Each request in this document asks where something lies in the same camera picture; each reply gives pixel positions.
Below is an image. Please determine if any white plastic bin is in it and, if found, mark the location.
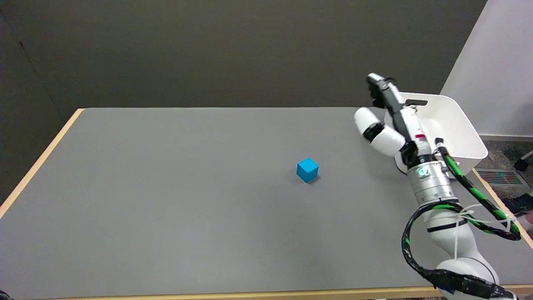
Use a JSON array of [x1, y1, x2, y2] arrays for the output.
[[383, 94, 488, 175]]

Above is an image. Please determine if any white cable tie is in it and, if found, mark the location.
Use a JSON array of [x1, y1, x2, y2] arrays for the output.
[[453, 203, 518, 261]]

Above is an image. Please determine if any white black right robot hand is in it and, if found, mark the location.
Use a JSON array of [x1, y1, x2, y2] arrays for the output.
[[354, 73, 434, 170]]

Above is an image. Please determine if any black chair caster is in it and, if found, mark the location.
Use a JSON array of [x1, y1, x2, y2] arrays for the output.
[[514, 151, 533, 171]]

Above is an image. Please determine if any striped floor vent grille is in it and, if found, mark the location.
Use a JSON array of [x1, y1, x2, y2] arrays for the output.
[[476, 168, 523, 185]]

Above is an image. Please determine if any blue wooden cube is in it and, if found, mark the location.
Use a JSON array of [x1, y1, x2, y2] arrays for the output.
[[296, 157, 319, 183]]

